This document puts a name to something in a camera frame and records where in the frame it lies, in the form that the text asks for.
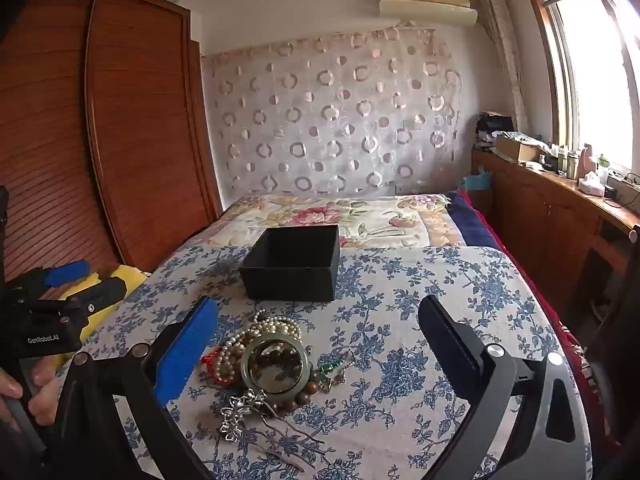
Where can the white tissue box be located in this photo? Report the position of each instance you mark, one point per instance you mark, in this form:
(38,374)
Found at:
(592,185)

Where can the red blanket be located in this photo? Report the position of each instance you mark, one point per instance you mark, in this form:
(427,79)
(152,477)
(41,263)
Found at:
(565,340)

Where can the green jade bangle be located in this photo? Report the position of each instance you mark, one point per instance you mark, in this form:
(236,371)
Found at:
(276,341)

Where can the pink floral quilt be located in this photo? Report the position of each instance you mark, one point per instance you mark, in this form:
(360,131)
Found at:
(310,215)

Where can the window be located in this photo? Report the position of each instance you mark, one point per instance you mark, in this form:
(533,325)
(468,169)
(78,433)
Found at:
(595,70)

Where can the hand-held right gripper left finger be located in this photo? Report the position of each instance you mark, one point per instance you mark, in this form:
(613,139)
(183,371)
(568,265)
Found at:
(185,355)

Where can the white lace window curtain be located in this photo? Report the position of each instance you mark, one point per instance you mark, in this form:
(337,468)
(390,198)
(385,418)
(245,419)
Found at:
(505,60)

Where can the white air conditioner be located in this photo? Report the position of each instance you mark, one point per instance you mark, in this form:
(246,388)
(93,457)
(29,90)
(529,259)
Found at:
(425,2)

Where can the pink bottle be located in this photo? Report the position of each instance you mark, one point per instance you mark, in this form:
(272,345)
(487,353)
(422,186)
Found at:
(586,160)

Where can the blue plastic bag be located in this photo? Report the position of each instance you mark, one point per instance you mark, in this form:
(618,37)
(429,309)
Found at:
(477,181)

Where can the pile of dark clothes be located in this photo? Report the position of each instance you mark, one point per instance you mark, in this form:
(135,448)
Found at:
(492,127)

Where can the silver flower hairpin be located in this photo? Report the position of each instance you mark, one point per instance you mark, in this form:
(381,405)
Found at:
(240,410)

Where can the brown wooden wardrobe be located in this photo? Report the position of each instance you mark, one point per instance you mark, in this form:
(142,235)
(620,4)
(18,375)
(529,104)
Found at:
(140,135)

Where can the black box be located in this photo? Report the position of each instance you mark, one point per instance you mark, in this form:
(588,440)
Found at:
(295,280)

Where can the long wooden cabinet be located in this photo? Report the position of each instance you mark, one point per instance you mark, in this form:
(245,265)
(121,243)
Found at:
(540,220)

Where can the navy blue blanket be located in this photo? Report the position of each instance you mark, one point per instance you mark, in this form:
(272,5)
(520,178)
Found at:
(472,222)

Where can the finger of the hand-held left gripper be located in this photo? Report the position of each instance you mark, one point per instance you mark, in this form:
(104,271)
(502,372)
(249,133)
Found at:
(102,294)
(67,272)

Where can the person's left hand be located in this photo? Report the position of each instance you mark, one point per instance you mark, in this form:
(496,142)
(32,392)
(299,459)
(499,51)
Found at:
(42,395)

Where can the circle patterned sheer curtain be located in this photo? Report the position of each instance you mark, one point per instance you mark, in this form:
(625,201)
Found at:
(330,110)

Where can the cardboard box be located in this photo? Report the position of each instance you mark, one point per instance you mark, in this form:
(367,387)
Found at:
(517,149)

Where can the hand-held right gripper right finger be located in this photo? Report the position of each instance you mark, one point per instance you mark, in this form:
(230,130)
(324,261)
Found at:
(450,337)

